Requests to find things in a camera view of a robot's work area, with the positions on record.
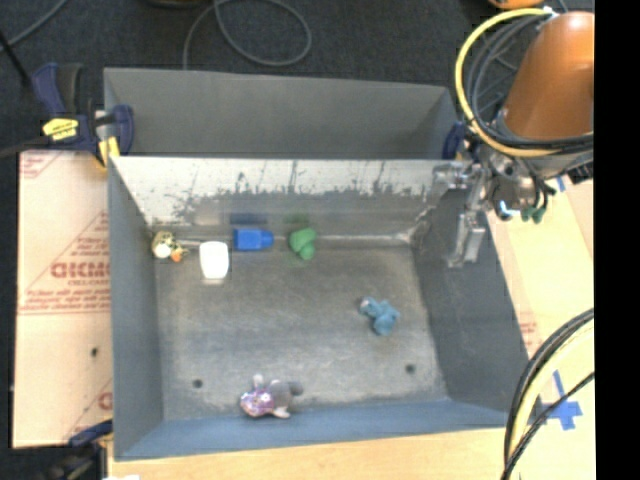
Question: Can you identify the purple and grey plush toy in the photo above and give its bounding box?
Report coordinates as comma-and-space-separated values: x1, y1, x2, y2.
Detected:
238, 373, 305, 421

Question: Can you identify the blue plastic block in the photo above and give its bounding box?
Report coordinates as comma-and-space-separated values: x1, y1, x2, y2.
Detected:
231, 227, 276, 253

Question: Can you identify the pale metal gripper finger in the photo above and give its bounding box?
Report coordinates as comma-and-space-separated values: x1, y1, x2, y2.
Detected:
429, 161, 475, 205
446, 210, 487, 270

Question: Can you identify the teal plush toy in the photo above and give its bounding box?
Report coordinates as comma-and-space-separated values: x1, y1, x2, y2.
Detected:
358, 296, 402, 337

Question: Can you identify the brown cardboard board red print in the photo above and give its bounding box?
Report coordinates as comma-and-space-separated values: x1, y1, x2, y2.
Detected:
10, 148, 595, 450

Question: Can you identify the white cup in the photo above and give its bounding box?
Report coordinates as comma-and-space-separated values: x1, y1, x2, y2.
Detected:
198, 240, 232, 282

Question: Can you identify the green toy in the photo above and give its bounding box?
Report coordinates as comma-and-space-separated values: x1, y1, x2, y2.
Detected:
286, 226, 319, 261

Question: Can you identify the black cylinder on white bracket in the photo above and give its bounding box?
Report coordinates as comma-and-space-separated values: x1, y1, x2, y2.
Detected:
565, 163, 595, 186

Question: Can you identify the grey metal bin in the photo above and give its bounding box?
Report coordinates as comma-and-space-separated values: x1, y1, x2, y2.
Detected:
102, 66, 532, 462

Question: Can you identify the yellow tiger toy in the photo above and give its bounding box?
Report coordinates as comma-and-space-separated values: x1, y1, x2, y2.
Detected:
151, 230, 190, 264

